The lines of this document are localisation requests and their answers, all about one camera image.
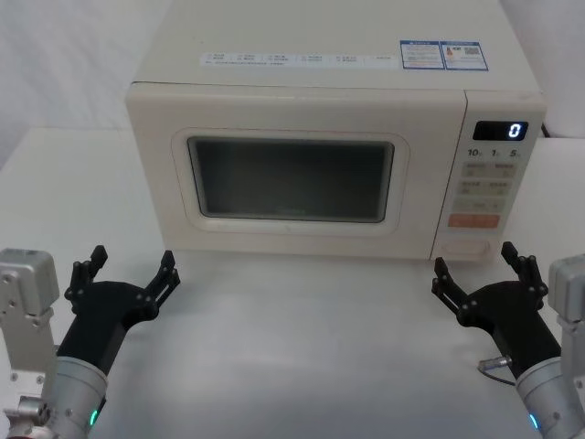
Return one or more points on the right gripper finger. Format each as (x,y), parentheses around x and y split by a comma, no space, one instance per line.
(450,292)
(530,276)

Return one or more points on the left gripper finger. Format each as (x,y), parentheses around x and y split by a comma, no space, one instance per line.
(160,285)
(77,285)

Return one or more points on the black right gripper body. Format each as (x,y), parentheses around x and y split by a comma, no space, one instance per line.
(516,315)

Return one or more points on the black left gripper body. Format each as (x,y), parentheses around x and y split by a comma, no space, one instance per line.
(103,315)

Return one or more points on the oven control panel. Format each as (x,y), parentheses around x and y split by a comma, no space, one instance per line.
(485,194)

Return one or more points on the white table cloth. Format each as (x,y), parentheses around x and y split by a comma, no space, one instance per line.
(292,347)

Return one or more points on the cream microwave oven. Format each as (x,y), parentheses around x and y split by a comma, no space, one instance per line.
(292,105)

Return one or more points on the white curtain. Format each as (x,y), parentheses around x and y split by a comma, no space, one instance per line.
(68,55)

